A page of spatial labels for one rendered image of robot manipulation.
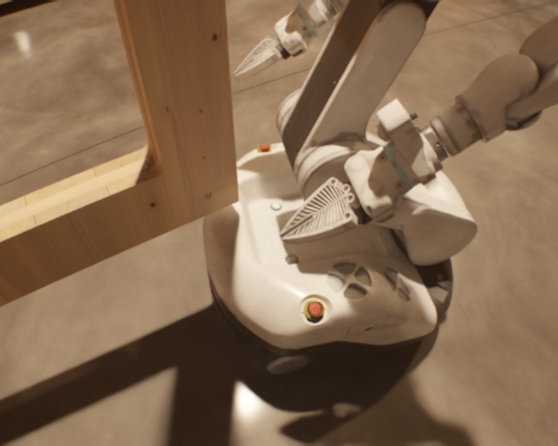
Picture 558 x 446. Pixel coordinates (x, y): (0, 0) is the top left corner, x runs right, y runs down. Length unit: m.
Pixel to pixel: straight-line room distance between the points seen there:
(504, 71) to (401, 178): 0.18
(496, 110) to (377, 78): 0.22
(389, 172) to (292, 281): 0.38
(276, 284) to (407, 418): 0.55
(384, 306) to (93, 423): 0.78
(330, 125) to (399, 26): 0.19
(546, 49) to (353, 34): 0.28
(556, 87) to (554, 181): 1.49
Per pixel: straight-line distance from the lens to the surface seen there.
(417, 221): 0.91
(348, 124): 0.71
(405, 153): 0.52
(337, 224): 0.55
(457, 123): 0.54
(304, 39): 0.89
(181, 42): 0.64
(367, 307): 0.84
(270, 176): 1.02
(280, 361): 1.00
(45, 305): 1.36
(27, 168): 1.82
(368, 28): 0.65
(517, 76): 0.55
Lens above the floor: 1.07
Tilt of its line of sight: 51 degrees down
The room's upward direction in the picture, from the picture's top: 5 degrees clockwise
